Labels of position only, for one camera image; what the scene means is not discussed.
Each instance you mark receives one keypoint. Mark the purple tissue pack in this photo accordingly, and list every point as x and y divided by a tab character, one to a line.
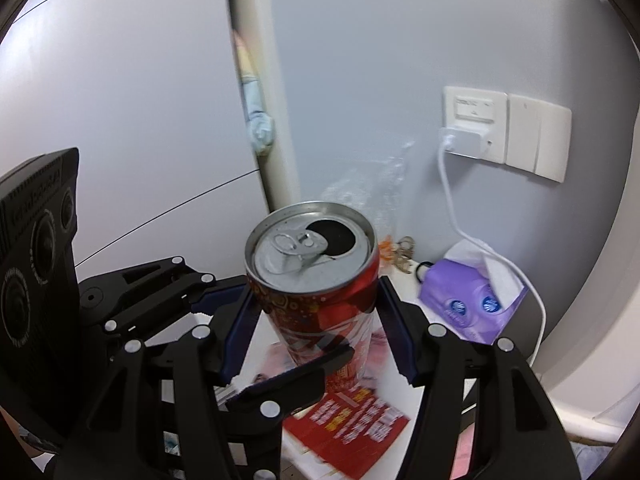
460	305

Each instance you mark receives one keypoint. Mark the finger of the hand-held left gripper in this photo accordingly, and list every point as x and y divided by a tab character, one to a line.
150	285
300	375

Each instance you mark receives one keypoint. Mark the white charger plug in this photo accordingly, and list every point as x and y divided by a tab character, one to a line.
465	142

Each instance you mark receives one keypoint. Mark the bunch of keys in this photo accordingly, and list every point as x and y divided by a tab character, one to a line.
404	255

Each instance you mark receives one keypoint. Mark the light blue cloth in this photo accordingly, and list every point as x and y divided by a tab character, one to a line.
260	130

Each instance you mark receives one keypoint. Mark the white wall switch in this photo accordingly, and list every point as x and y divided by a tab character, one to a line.
540	135

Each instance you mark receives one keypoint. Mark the red drink can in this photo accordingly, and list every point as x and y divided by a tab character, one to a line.
320	310

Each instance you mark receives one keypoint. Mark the clear plastic bag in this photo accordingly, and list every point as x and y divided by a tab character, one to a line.
370	185

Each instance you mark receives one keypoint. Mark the white nightstand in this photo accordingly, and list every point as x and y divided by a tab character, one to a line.
406	294

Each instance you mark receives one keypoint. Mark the white wall socket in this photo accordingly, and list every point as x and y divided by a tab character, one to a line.
475	105

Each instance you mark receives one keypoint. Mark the red paper packet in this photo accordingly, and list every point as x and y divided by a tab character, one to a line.
350	430

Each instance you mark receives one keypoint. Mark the white headboard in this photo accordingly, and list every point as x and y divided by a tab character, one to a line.
590	360

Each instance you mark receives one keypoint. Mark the grey wardrobe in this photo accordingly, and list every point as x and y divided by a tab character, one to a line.
125	110

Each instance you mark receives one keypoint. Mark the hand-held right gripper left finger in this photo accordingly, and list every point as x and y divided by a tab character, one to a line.
237	340

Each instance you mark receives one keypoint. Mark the pink blanket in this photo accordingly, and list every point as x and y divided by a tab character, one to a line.
462	455

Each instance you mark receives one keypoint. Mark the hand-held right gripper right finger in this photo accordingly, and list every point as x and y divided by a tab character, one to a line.
397	332

